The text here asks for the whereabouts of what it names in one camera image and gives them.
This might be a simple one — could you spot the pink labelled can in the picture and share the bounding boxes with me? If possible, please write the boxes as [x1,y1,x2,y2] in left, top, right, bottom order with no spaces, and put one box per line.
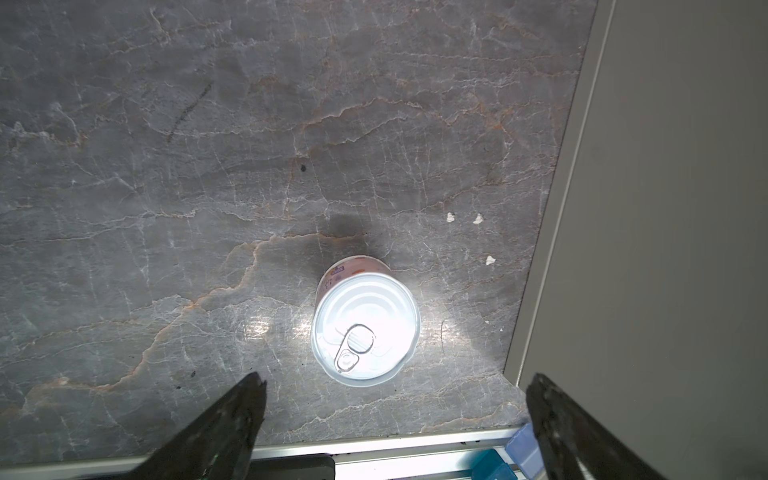
[310,255,421,388]

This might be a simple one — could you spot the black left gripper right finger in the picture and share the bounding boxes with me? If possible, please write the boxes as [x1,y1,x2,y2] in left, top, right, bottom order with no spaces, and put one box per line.
[526,373,664,480]

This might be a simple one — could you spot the grey metal cabinet counter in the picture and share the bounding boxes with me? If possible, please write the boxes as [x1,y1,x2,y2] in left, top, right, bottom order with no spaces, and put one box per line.
[504,1,767,479]

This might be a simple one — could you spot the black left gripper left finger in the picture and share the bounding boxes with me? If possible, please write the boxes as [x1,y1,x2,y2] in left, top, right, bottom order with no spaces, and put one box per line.
[122,372,267,479]

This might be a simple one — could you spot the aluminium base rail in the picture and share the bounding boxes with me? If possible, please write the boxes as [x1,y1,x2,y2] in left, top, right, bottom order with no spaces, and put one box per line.
[1,427,517,479]

